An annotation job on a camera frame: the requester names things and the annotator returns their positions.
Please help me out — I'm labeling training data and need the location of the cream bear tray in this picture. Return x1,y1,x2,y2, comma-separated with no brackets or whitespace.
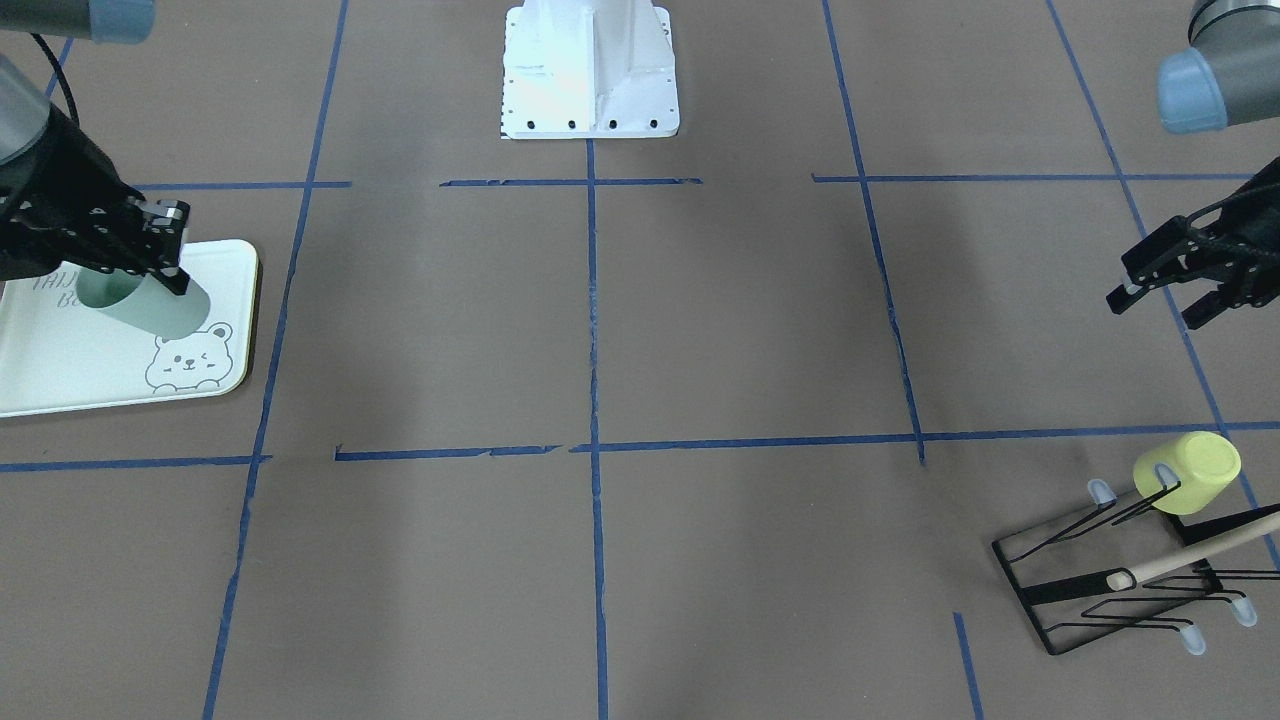
1,240,260,418

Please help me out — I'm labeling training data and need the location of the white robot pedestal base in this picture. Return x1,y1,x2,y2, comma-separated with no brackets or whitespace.
500,1,681,140

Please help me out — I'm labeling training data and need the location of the pale green cup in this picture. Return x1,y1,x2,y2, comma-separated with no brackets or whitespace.
76,269,211,340

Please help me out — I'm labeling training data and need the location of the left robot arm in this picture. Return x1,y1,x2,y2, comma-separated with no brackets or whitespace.
1106,1,1279,331

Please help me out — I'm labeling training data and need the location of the black wire cup rack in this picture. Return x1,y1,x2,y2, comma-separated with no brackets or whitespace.
989,478,1277,656

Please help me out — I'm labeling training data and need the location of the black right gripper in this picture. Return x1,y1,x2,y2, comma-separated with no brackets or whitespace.
1,106,191,297

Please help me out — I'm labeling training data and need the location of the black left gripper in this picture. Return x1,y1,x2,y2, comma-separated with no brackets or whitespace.
1106,158,1279,331

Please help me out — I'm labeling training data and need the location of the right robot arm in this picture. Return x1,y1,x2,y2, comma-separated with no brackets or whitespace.
1,1,189,296

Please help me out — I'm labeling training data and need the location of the yellow cup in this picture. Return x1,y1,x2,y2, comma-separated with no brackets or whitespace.
1132,430,1242,516

